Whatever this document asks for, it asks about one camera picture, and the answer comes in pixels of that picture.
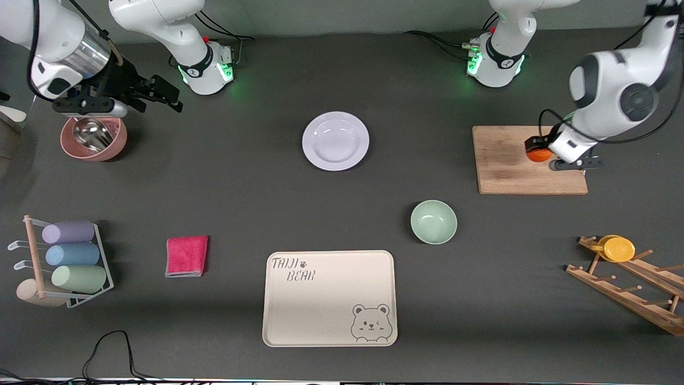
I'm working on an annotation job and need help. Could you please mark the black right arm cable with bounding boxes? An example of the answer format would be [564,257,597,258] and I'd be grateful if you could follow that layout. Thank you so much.
[29,0,125,99]

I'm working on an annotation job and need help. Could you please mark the pink bowl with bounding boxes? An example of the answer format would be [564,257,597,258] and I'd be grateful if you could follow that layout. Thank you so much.
[60,114,128,162]

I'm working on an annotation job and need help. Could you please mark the metal scoop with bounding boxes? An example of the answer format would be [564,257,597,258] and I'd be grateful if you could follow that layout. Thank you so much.
[72,117,114,153]

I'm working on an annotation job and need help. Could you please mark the black right arm base cables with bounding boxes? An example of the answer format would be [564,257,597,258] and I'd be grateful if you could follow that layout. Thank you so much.
[170,8,254,67]

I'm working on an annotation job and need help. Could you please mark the pale lavender round plate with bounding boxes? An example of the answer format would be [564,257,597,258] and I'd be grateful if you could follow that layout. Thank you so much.
[302,111,370,172]

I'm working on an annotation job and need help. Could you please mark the wooden cutting board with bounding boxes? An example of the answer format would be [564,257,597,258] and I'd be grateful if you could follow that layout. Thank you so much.
[472,126,589,195]

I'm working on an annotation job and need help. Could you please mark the blue cup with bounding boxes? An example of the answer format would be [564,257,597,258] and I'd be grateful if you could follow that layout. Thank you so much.
[45,243,101,267]

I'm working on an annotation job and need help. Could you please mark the purple cup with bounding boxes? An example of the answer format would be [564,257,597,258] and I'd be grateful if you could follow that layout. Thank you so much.
[42,220,96,245]

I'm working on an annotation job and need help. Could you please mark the black left arm base cables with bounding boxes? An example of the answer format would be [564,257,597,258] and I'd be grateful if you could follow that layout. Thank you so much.
[403,13,500,59]

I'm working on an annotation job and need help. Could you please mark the light green bowl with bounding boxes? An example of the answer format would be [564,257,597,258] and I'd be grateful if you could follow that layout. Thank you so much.
[410,199,458,245]

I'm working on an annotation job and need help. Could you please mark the wooden dish rack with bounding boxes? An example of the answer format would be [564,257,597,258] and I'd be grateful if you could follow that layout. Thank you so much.
[565,235,684,337]

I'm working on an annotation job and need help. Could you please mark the cream bear print tray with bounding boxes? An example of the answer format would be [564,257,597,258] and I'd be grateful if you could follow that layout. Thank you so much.
[262,250,399,348]

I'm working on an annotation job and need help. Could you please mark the wooden rack dowel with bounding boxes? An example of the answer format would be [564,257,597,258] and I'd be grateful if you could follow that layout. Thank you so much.
[24,215,46,299]

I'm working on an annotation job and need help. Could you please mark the green cup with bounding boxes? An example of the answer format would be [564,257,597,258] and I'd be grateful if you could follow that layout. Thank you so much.
[51,265,107,294]

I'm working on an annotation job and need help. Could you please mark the black looped cable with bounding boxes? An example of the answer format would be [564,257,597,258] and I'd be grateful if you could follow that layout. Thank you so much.
[82,330,161,383]

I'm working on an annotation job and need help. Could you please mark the white wire cup rack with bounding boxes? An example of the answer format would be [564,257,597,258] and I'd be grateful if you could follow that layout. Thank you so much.
[8,217,114,309]

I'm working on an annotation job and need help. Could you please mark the yellow cup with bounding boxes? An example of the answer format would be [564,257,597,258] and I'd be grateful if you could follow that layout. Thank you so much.
[590,235,636,263]

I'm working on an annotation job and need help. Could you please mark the black arm base cables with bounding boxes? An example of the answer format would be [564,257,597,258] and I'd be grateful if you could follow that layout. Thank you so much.
[403,13,500,59]
[170,8,254,67]

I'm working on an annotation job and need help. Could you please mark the beige cup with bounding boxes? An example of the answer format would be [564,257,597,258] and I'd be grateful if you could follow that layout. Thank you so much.
[16,278,67,308]

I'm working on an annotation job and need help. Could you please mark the pink folded cloth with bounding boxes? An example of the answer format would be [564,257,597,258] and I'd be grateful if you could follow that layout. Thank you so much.
[165,235,209,278]

